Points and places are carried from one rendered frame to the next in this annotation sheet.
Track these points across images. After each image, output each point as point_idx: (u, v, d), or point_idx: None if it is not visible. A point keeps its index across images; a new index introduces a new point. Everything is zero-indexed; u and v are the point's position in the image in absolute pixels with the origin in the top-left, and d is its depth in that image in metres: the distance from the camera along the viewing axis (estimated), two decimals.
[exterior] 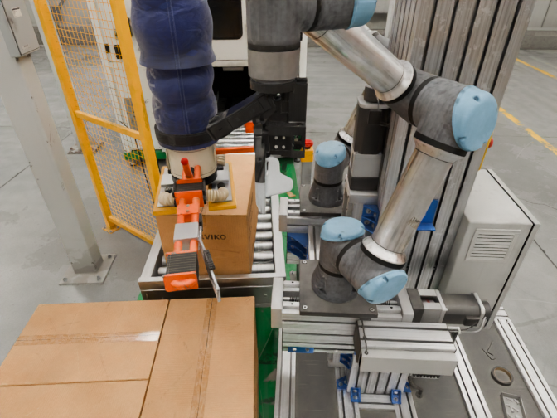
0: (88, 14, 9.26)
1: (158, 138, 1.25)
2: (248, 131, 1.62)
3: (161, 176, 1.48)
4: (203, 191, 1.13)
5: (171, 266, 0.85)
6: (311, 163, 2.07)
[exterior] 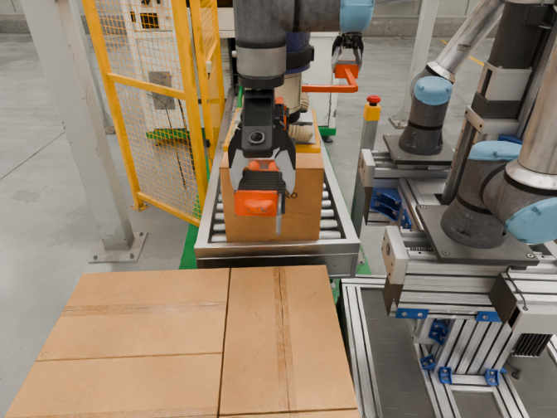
0: (96, 2, 9.05)
1: None
2: (337, 75, 1.38)
3: (235, 115, 1.30)
4: (287, 119, 0.92)
5: (245, 182, 0.65)
6: (377, 123, 1.86)
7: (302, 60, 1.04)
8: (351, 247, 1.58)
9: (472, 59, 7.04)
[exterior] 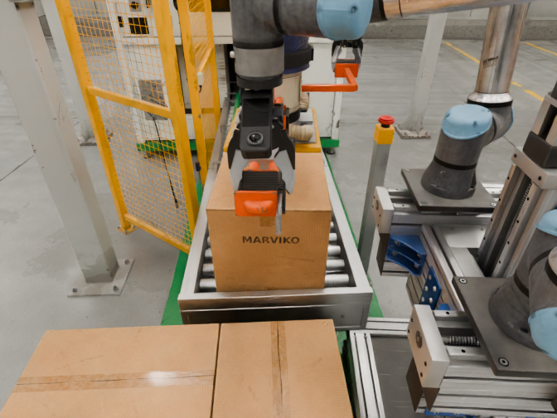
0: (91, 4, 8.82)
1: None
2: (337, 75, 1.38)
3: (235, 116, 1.30)
4: (287, 119, 0.92)
5: (245, 183, 0.65)
6: (389, 147, 1.63)
7: (302, 59, 1.04)
8: (361, 297, 1.35)
9: (479, 62, 6.81)
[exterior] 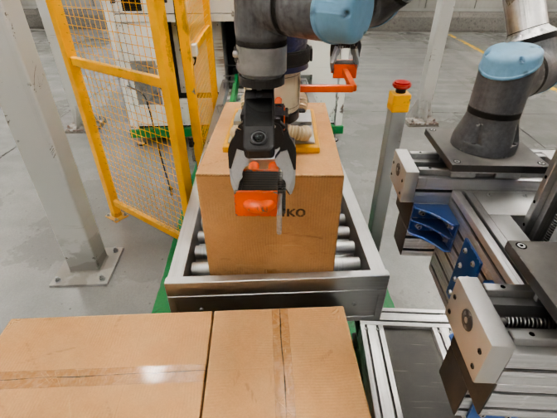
0: None
1: (238, 59, 1.06)
2: (336, 75, 1.39)
3: (234, 116, 1.30)
4: (286, 119, 0.92)
5: (245, 183, 0.65)
6: (405, 116, 1.46)
7: (301, 60, 1.04)
8: (376, 281, 1.17)
9: None
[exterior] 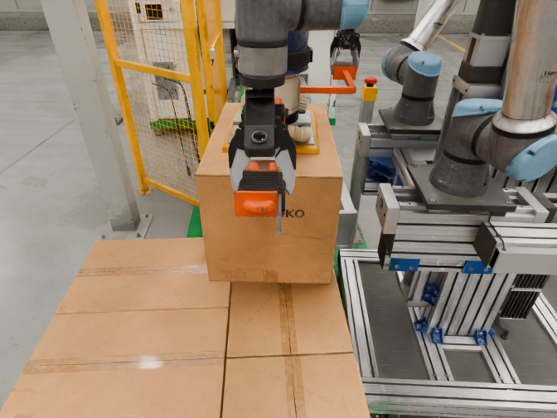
0: None
1: (238, 60, 1.06)
2: (336, 77, 1.39)
3: (234, 117, 1.30)
4: (286, 119, 0.92)
5: (245, 183, 0.65)
6: (374, 104, 1.96)
7: (301, 60, 1.04)
8: (348, 217, 1.67)
9: None
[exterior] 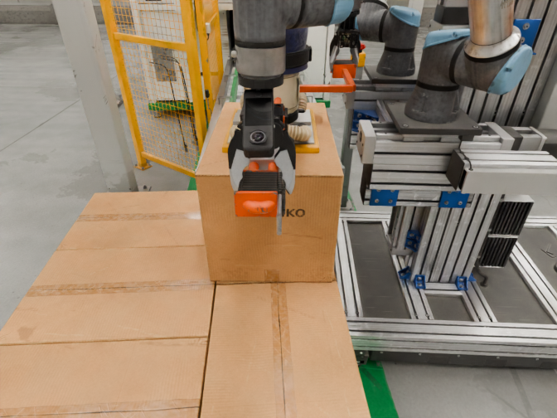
0: None
1: (237, 60, 1.06)
2: (335, 75, 1.39)
3: (233, 116, 1.30)
4: (285, 119, 0.92)
5: (245, 184, 0.65)
6: (362, 70, 2.03)
7: (300, 60, 1.04)
8: None
9: None
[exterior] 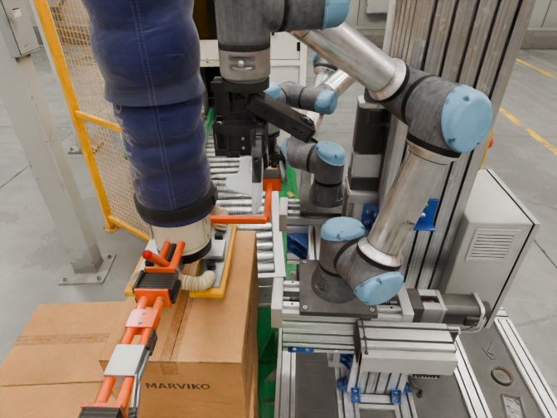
0: (88, 14, 9.26)
1: (136, 207, 1.04)
2: None
3: None
4: (170, 291, 0.90)
5: None
6: None
7: (199, 211, 1.02)
8: None
9: None
